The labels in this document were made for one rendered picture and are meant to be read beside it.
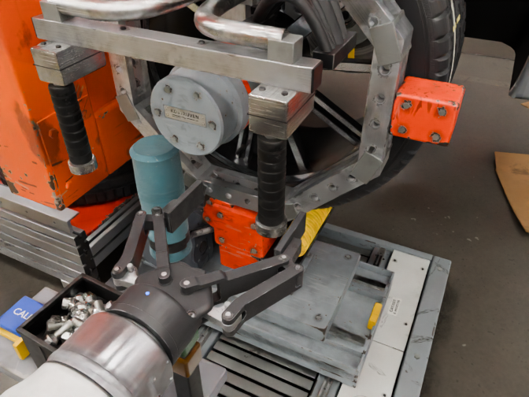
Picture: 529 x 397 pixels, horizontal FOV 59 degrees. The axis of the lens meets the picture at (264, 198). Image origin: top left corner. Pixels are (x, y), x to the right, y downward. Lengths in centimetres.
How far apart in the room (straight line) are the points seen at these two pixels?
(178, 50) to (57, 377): 39
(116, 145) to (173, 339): 84
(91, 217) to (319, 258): 69
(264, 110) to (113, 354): 30
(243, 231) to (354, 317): 48
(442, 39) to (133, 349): 61
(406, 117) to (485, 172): 159
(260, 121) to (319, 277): 82
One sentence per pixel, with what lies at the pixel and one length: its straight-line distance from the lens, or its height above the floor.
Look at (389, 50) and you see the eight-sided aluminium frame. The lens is 70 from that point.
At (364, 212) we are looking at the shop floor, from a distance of 190.
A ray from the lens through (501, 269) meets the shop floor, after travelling 182.
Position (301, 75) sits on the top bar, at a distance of 54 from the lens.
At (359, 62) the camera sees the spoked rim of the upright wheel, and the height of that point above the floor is 88.
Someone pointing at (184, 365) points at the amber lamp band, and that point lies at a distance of 69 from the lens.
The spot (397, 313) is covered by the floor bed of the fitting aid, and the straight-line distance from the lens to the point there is 146.
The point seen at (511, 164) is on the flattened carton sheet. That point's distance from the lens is 238.
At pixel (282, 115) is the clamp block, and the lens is 53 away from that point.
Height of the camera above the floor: 118
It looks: 38 degrees down
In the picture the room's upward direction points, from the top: straight up
